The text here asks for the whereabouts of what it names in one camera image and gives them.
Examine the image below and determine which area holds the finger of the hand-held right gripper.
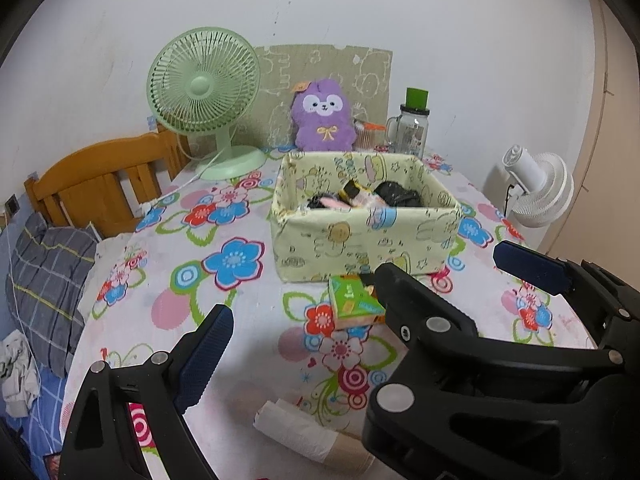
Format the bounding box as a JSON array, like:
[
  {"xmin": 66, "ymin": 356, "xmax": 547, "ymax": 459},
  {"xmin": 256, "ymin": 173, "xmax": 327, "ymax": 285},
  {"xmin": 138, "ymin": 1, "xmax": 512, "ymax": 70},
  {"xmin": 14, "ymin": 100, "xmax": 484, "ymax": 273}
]
[
  {"xmin": 494, "ymin": 241, "xmax": 640, "ymax": 376},
  {"xmin": 362, "ymin": 263, "xmax": 640, "ymax": 480}
]

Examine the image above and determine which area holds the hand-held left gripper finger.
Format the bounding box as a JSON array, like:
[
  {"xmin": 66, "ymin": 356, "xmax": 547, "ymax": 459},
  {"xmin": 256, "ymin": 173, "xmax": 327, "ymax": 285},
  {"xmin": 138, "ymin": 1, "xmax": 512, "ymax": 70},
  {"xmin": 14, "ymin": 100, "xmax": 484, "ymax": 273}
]
[{"xmin": 59, "ymin": 304, "xmax": 234, "ymax": 480}]

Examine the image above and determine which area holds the green tissue pack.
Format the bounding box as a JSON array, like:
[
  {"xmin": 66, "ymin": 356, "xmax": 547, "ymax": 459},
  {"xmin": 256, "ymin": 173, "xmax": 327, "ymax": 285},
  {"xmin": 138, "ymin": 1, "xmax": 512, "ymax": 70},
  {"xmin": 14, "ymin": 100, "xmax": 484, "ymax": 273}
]
[{"xmin": 328, "ymin": 274, "xmax": 386, "ymax": 331}]

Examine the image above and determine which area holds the yellow printed fabric storage box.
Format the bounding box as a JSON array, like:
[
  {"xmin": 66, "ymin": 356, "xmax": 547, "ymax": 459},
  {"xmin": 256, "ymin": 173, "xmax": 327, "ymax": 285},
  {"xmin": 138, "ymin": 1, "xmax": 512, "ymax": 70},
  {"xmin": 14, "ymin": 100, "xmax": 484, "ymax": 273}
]
[{"xmin": 270, "ymin": 151, "xmax": 462, "ymax": 283}]

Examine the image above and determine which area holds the yellow packet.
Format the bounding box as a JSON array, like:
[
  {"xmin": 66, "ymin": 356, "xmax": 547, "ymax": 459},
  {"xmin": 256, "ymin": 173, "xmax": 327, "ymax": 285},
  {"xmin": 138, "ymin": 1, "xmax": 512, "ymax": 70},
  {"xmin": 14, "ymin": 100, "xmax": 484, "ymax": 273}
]
[{"xmin": 340, "ymin": 181, "xmax": 390, "ymax": 209}]

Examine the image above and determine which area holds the dark grey drawstring pouch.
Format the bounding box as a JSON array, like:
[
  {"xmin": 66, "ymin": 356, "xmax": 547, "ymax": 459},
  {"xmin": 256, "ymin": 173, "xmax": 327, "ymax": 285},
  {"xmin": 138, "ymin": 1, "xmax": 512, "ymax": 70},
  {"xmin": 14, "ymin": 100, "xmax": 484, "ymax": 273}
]
[{"xmin": 372, "ymin": 181, "xmax": 422, "ymax": 207}]

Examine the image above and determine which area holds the floral tablecloth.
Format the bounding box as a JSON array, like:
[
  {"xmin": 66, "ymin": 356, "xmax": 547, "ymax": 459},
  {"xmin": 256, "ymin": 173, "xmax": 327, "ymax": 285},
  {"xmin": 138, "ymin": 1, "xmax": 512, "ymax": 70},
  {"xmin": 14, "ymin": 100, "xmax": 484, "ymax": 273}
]
[{"xmin": 60, "ymin": 145, "xmax": 601, "ymax": 480}]

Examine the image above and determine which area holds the white standing fan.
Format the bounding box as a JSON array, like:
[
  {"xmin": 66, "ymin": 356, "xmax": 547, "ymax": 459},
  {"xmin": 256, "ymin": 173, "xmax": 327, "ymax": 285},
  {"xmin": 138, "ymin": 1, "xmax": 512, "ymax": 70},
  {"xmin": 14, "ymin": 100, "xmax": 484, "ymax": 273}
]
[{"xmin": 501, "ymin": 144, "xmax": 575, "ymax": 256}]

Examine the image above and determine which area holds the white paper roll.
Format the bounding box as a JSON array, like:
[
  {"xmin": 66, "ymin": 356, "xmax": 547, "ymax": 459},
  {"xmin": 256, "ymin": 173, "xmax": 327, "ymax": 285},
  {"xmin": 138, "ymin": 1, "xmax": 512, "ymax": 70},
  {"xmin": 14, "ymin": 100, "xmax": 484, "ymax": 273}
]
[{"xmin": 252, "ymin": 399, "xmax": 376, "ymax": 476}]

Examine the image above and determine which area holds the beige door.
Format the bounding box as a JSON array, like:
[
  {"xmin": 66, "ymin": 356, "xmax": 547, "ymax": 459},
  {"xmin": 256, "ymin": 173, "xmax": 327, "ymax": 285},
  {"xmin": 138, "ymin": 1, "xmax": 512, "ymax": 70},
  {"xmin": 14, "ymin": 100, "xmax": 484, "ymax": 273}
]
[{"xmin": 575, "ymin": 0, "xmax": 640, "ymax": 271}]

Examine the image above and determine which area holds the cotton swab container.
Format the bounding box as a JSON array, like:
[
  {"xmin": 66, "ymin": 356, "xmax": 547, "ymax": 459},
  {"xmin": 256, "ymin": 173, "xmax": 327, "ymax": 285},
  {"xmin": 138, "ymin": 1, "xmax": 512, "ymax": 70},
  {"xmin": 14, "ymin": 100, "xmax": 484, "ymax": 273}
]
[{"xmin": 354, "ymin": 119, "xmax": 386, "ymax": 152}]

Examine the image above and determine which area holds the glass jar with green lid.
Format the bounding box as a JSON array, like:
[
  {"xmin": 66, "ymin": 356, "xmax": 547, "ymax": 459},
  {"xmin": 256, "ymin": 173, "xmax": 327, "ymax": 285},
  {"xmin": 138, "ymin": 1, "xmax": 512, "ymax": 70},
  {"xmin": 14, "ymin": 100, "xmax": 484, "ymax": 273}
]
[{"xmin": 385, "ymin": 87, "xmax": 431, "ymax": 158}]

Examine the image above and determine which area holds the blue bed sheet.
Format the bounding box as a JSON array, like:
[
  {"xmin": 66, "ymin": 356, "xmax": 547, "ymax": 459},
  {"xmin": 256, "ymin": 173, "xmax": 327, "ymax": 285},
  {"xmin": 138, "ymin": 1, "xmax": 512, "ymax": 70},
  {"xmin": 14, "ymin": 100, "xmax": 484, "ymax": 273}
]
[{"xmin": 0, "ymin": 367, "xmax": 68, "ymax": 480}]

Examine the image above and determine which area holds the grey plaid pillow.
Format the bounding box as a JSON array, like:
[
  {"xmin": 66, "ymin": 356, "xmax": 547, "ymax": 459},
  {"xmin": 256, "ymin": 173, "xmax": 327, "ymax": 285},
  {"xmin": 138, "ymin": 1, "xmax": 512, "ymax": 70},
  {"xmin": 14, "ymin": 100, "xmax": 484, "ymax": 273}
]
[{"xmin": 5, "ymin": 212, "xmax": 99, "ymax": 378}]

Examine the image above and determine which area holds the purple plush toy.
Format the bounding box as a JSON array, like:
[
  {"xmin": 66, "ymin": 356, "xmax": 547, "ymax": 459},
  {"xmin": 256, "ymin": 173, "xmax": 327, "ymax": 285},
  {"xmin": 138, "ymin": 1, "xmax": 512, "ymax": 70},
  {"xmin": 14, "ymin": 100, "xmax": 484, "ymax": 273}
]
[{"xmin": 290, "ymin": 76, "xmax": 357, "ymax": 152}]

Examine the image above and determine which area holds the crumpled white cloth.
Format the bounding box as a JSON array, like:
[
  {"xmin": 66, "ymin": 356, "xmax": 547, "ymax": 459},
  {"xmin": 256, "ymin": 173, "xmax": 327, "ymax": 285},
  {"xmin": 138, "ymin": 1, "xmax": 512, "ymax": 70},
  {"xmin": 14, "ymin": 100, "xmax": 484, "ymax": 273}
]
[{"xmin": 0, "ymin": 332, "xmax": 42, "ymax": 417}]

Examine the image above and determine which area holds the wooden chair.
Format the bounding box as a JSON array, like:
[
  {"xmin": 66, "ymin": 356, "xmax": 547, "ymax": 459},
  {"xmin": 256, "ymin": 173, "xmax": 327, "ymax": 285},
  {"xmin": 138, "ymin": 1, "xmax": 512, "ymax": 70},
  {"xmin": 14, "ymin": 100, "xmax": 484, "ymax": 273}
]
[{"xmin": 24, "ymin": 130, "xmax": 193, "ymax": 238}]

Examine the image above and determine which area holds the green desk fan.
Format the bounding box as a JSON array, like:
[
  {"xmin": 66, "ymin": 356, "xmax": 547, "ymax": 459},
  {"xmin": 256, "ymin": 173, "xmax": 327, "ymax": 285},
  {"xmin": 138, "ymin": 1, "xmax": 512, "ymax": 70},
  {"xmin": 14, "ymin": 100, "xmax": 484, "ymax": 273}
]
[{"xmin": 146, "ymin": 27, "xmax": 267, "ymax": 180}]

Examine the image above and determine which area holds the white fan cable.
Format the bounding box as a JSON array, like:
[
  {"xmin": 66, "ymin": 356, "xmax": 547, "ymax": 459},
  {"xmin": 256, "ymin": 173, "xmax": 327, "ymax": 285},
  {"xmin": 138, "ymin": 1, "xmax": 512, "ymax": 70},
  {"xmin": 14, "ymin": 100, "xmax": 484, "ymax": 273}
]
[{"xmin": 137, "ymin": 152, "xmax": 221, "ymax": 216}]

